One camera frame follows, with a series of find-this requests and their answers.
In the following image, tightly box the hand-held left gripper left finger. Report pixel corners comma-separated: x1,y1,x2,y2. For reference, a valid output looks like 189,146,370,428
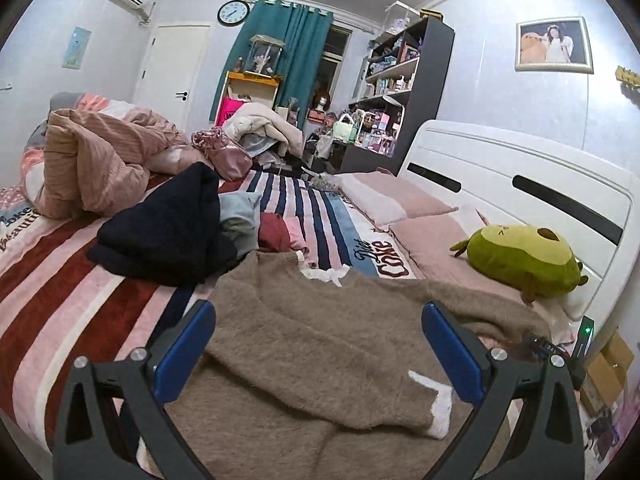
53,299,217,480

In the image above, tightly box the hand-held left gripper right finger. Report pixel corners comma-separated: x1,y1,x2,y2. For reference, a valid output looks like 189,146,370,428
421,301,586,480

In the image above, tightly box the brown fuzzy sweater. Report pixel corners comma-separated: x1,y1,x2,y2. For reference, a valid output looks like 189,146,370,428
165,250,553,480

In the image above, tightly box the pink pillow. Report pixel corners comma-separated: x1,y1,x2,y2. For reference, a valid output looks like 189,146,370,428
389,214,506,291
335,170,458,228

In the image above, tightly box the green avocado plush toy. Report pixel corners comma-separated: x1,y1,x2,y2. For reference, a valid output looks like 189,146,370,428
449,224,587,305

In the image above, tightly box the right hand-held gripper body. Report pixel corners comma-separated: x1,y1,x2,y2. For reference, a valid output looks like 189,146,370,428
522,315,596,391

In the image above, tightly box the black knit garment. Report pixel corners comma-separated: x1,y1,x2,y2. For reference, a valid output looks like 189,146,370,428
86,162,241,287

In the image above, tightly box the light blue garment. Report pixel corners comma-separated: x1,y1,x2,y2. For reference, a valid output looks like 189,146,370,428
218,192,263,256

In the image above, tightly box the dark red garment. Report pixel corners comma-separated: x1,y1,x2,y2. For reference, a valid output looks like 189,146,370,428
257,212,293,254

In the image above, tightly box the cardboard box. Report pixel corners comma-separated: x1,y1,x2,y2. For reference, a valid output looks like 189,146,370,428
580,332,635,417

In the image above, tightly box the white bed headboard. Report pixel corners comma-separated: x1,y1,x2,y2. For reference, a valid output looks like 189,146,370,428
396,119,637,333

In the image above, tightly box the pink satin garment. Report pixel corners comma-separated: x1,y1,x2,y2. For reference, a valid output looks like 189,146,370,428
192,127,254,181

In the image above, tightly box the pink ribbed quilt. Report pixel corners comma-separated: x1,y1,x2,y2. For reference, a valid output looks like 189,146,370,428
39,108,201,219

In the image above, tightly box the cream blanket pile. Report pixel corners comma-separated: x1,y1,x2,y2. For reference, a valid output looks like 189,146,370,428
222,102,305,158

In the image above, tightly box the dark bookshelf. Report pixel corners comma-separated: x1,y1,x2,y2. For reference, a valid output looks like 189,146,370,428
341,14,456,176

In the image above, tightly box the white door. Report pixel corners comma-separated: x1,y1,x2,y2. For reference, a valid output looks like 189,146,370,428
133,22,212,133

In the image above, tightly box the glass display case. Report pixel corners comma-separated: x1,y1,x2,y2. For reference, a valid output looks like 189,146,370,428
245,34,287,79

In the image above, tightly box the teal curtain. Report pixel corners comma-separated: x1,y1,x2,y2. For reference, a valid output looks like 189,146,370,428
209,0,334,123

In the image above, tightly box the window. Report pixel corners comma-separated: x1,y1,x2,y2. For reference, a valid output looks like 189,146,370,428
316,24,354,92

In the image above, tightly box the yellow frame shelf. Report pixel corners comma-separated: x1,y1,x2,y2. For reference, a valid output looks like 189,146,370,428
216,71,285,128

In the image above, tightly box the wall poster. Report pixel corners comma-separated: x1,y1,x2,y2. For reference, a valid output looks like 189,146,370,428
62,26,92,70

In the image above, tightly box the framed wall photo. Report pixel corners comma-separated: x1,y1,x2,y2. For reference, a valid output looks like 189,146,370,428
514,16,594,74

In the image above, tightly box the round wall clock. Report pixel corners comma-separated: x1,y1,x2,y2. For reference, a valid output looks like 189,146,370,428
217,0,251,27

